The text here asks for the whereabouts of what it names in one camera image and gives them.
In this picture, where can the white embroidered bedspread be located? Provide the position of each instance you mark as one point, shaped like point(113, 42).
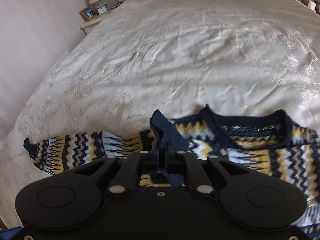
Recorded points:
point(240, 57)

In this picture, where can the cream nightstand by wall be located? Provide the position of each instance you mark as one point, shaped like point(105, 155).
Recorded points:
point(87, 26)

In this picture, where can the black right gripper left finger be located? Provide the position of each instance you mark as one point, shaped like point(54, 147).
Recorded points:
point(154, 158)

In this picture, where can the wooden picture frame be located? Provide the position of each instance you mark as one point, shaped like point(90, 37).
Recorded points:
point(89, 13)

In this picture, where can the navy yellow patterned knit sweater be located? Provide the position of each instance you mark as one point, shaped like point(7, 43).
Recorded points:
point(274, 145)

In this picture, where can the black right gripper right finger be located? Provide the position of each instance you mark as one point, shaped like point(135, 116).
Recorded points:
point(170, 162)

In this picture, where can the small white alarm clock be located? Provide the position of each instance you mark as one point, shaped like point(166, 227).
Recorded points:
point(102, 9)

